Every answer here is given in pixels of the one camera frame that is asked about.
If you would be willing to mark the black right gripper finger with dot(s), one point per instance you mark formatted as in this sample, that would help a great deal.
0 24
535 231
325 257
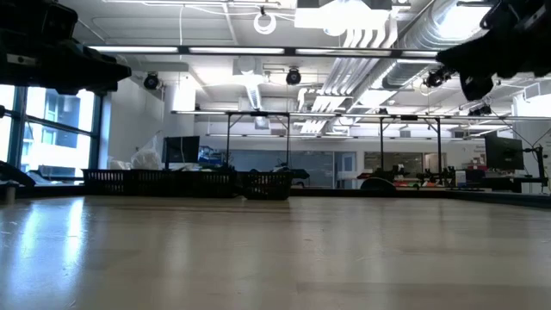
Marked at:
462 56

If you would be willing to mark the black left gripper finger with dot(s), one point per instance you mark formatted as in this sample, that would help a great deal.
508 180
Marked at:
109 71

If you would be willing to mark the black aluminium table frame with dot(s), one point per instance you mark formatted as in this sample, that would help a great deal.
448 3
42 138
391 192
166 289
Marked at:
473 196

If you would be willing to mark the clear bag white cotton balls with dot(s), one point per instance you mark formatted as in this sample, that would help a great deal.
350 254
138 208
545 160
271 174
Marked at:
146 157

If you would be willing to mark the black computer monitor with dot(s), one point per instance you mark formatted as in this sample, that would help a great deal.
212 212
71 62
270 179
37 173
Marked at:
181 150

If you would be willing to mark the black overhead rig frame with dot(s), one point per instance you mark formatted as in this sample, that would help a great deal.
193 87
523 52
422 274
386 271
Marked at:
409 117
258 113

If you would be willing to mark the black round ceiling speaker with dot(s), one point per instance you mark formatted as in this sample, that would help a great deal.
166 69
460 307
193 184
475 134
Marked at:
151 81
293 76
435 78

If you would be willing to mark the black ceiling light rail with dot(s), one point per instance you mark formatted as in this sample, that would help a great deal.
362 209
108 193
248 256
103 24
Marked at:
290 51

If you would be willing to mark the clear vanity pack bag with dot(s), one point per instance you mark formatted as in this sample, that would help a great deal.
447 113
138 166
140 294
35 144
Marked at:
118 165

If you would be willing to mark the black monitor on arm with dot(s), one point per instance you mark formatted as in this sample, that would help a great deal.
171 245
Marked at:
503 153

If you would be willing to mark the workbench with robot equipment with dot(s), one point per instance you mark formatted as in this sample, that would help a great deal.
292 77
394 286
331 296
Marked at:
430 183

